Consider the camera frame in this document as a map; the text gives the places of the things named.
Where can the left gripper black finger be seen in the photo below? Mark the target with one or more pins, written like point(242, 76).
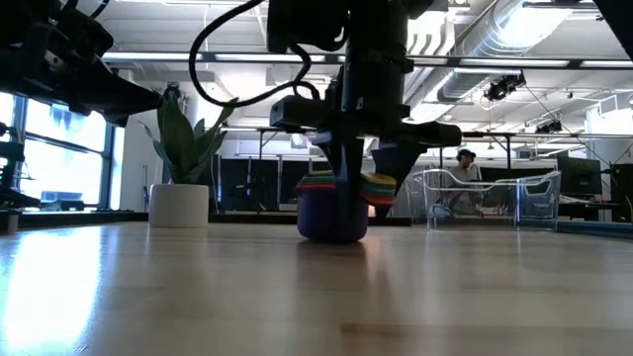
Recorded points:
point(128, 101)

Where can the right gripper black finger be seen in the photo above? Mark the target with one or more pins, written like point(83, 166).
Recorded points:
point(395, 158)
point(350, 168)

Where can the clear plastic basket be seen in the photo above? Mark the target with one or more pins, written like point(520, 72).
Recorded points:
point(536, 195)

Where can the black ceiling spotlight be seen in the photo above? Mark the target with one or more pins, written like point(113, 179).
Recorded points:
point(171, 91)

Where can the green snake plant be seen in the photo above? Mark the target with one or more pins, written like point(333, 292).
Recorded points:
point(180, 143)

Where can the person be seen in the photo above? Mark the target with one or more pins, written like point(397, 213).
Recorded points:
point(465, 173)

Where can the black partition panels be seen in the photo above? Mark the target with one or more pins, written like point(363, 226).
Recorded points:
point(257, 188)

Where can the white plant pot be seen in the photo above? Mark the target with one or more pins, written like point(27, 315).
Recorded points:
point(178, 205)

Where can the black equipment stand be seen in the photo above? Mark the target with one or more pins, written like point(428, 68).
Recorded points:
point(10, 163)

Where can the long overhead light bar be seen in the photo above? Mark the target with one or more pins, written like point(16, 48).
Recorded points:
point(247, 57)

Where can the black ceiling track light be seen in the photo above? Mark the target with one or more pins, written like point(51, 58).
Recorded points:
point(549, 127)
point(504, 88)

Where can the black background table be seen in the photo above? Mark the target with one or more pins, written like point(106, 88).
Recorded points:
point(544, 134)

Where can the black monitor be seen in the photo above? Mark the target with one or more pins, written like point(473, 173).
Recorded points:
point(581, 175)

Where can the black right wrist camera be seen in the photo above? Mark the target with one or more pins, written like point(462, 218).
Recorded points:
point(306, 25)

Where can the black aluminium table frame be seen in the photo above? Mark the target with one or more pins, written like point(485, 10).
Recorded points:
point(247, 217)

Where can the silver ceiling duct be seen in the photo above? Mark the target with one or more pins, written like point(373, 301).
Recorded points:
point(494, 44)

